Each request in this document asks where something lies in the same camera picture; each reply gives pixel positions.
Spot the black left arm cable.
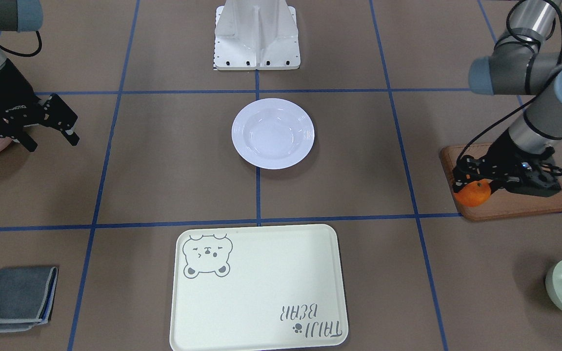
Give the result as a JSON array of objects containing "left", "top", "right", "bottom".
[{"left": 457, "top": 0, "right": 562, "bottom": 161}]

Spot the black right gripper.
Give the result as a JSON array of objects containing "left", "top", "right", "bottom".
[{"left": 0, "top": 59, "right": 80, "bottom": 153}]

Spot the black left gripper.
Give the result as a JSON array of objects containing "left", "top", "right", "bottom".
[{"left": 453, "top": 131, "right": 555, "bottom": 192}]

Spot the orange fruit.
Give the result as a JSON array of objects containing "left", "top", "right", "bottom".
[{"left": 453, "top": 178, "right": 492, "bottom": 207}]

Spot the folded grey cloth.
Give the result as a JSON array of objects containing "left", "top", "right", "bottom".
[{"left": 0, "top": 266, "right": 59, "bottom": 334}]

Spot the cream bear tray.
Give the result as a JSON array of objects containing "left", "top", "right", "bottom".
[{"left": 169, "top": 224, "right": 349, "bottom": 351}]

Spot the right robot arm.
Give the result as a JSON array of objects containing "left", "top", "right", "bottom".
[{"left": 0, "top": 0, "right": 80, "bottom": 152}]

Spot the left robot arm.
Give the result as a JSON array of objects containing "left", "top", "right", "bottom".
[{"left": 451, "top": 0, "right": 562, "bottom": 197}]

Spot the wooden cutting board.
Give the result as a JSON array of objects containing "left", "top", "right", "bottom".
[{"left": 439, "top": 143, "right": 562, "bottom": 222}]

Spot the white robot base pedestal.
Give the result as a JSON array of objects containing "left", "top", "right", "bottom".
[{"left": 213, "top": 0, "right": 301, "bottom": 71}]

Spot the white plate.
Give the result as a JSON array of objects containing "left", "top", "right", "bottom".
[{"left": 231, "top": 98, "right": 315, "bottom": 170}]

